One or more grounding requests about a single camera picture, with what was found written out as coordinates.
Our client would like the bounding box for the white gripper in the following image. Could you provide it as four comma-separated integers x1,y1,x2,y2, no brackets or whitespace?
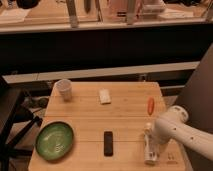
144,128,159,157

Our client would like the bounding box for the white plastic bottle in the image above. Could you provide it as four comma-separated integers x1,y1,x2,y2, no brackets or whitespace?
144,123,158,165

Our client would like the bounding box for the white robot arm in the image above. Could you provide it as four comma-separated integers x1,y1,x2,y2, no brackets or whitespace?
144,105,213,165

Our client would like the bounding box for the green ceramic bowl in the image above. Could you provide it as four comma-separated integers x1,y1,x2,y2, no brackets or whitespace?
35,121,74,161

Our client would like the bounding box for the orange carrot toy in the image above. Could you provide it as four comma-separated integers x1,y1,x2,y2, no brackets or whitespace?
147,98,155,116

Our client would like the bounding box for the black rectangular remote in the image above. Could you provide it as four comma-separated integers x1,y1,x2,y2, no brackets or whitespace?
104,131,113,156

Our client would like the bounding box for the white paper cup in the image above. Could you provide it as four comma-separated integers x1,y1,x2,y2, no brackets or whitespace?
56,79,72,101

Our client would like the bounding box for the black chair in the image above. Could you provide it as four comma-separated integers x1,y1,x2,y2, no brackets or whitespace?
0,75,42,171

